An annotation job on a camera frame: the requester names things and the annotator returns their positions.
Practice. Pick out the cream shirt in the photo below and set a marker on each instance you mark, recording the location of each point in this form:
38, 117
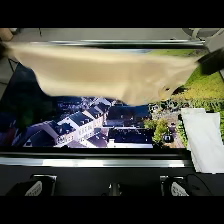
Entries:
100, 70

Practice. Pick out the silver frame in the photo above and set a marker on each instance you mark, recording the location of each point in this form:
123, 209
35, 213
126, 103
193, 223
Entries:
93, 162

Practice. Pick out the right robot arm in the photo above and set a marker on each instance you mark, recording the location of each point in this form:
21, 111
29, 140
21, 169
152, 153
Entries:
213, 61

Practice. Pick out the white garment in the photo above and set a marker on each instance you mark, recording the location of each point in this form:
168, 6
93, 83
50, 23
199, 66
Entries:
205, 140

